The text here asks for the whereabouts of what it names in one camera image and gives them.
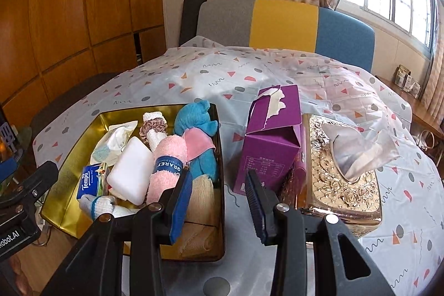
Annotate white wet wipes pack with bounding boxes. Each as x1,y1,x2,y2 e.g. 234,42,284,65
90,121,138,166

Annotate wooden desk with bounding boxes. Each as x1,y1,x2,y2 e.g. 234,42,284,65
376,74,444,133

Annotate white knitted roll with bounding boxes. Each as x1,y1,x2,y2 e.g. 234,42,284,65
143,112,167,153

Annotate blue plush bear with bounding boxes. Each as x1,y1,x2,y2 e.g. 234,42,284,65
173,100,220,180

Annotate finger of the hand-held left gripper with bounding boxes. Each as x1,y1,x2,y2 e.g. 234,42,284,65
0,158,59,211

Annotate grey yellow blue headboard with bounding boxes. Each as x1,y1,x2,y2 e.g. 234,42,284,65
196,0,376,73

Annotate purple tissue box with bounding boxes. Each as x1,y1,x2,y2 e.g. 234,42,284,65
232,85,302,196

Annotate beige cloth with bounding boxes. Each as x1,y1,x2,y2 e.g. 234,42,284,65
178,176,223,257

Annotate pink towel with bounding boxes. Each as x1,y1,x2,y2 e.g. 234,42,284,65
146,136,190,206

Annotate wooden wardrobe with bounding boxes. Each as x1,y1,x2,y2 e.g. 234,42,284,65
0,0,167,130

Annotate white tote bag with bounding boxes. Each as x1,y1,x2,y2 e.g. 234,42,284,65
414,130,444,153

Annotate white sponge block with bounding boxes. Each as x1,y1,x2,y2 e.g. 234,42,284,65
106,137,155,206

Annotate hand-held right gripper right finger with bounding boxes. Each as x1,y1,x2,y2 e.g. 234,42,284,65
245,170,396,296

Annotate cluster of small cartons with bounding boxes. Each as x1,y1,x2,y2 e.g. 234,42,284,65
393,64,422,97

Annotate blue tissue pack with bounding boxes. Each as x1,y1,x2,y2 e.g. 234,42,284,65
76,164,111,201

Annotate dusty pink scrunchie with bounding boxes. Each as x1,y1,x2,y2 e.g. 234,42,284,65
139,116,170,140

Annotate white knitted gloves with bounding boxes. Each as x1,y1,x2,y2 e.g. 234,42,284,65
78,194,139,222

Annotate round glass side table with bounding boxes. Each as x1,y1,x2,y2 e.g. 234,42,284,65
0,124,33,179

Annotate gold metal tray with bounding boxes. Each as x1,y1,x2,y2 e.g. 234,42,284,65
40,103,226,262

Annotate gold ornate tissue box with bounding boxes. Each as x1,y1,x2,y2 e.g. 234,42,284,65
277,114,399,241

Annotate dark grey bed base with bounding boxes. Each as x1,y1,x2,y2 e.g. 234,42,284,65
31,72,118,133

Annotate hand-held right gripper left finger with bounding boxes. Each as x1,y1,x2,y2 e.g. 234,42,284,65
40,171,193,296

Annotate purple letter ornament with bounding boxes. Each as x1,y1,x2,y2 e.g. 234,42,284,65
0,121,18,153

